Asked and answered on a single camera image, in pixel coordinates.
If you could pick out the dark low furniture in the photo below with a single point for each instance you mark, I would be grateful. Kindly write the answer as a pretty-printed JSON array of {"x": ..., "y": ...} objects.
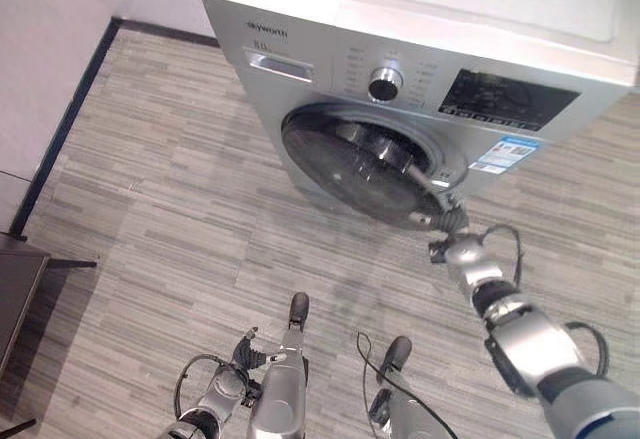
[{"x": 20, "y": 289}]

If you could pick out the silver front-load washing machine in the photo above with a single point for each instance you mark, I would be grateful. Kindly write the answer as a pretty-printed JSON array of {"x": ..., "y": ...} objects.
[{"x": 320, "y": 29}]

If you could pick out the silver robot leg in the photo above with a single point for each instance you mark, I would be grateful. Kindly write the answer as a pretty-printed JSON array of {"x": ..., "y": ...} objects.
[
  {"x": 395, "y": 399},
  {"x": 285, "y": 374}
]

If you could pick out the silver robot right leg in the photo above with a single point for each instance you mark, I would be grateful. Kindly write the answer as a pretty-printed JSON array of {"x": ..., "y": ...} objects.
[{"x": 395, "y": 399}]

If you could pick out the silver robot left leg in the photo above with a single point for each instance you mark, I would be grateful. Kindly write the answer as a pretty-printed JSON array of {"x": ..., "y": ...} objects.
[{"x": 285, "y": 374}]

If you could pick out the chrome washer program knob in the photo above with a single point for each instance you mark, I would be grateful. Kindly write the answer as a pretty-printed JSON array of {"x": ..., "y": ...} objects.
[{"x": 385, "y": 83}]

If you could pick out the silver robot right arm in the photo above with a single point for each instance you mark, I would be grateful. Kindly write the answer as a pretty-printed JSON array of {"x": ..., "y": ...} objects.
[{"x": 530, "y": 339}]

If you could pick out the black washer display panel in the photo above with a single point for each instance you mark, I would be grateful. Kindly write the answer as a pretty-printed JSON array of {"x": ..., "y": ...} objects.
[{"x": 505, "y": 99}]

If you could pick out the black baseboard strip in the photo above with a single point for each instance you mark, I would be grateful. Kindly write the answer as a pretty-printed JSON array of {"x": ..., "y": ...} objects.
[{"x": 75, "y": 119}]

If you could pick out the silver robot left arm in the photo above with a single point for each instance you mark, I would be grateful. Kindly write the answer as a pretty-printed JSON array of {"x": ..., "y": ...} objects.
[{"x": 220, "y": 394}]

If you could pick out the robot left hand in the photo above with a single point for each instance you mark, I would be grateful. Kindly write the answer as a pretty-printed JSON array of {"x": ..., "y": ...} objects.
[{"x": 248, "y": 354}]

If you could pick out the silver detergent drawer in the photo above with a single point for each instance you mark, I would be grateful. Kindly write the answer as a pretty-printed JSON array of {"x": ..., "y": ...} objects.
[{"x": 280, "y": 65}]

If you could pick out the round dark glass washer door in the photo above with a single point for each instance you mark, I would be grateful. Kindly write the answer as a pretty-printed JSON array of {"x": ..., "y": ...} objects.
[{"x": 350, "y": 169}]

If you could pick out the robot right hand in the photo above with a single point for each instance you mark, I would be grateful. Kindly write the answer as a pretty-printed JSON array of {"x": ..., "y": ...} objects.
[{"x": 451, "y": 219}]

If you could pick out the blue white energy label sticker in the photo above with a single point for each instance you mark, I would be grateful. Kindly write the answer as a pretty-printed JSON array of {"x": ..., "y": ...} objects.
[{"x": 512, "y": 153}]

